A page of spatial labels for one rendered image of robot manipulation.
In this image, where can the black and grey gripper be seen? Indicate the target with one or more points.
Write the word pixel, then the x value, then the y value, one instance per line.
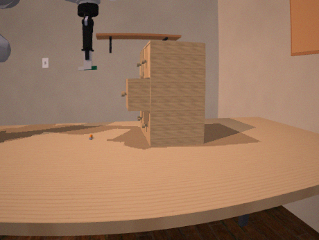
pixel 89 10

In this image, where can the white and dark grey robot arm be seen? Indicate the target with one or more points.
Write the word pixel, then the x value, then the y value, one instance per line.
pixel 4 44

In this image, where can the small wooden chest of drawers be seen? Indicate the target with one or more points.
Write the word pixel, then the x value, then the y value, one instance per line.
pixel 177 93

